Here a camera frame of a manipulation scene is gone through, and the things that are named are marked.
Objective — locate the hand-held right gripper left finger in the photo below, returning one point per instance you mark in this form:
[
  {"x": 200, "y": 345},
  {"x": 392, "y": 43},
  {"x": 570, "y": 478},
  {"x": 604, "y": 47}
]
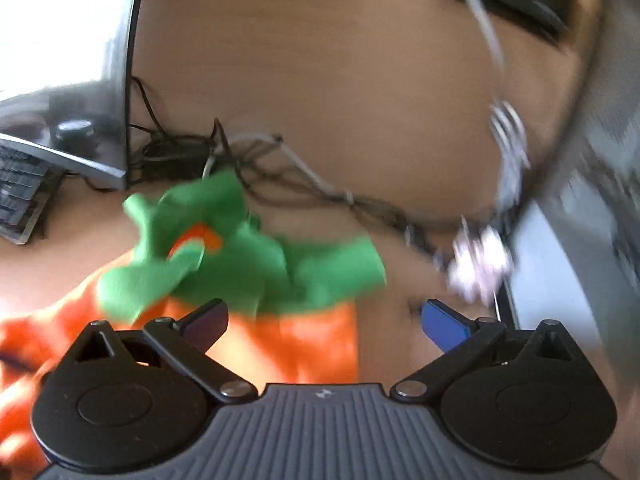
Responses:
[{"x": 205, "y": 322}]

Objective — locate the computer tower case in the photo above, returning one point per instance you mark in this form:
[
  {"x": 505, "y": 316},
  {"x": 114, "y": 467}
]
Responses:
[{"x": 590, "y": 185}]

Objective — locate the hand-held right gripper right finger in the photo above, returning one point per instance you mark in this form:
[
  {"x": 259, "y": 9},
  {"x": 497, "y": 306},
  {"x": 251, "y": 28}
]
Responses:
[{"x": 445, "y": 329}]

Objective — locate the curved computer monitor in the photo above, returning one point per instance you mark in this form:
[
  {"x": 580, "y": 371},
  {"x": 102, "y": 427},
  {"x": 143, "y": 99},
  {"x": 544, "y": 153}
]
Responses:
[{"x": 65, "y": 35}]

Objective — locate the black power adapter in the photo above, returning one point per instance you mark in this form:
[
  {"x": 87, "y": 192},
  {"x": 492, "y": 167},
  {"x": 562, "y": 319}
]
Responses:
[{"x": 172, "y": 155}]

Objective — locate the black monitor stand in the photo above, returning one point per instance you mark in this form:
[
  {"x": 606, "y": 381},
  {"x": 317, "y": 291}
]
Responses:
[{"x": 75, "y": 132}]

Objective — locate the black computer keyboard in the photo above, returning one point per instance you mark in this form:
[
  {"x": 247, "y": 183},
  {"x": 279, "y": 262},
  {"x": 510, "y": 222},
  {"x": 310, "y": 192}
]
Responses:
[{"x": 22, "y": 185}]

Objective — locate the orange and green fleece garment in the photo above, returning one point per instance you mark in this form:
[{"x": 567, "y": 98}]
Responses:
[{"x": 240, "y": 270}]

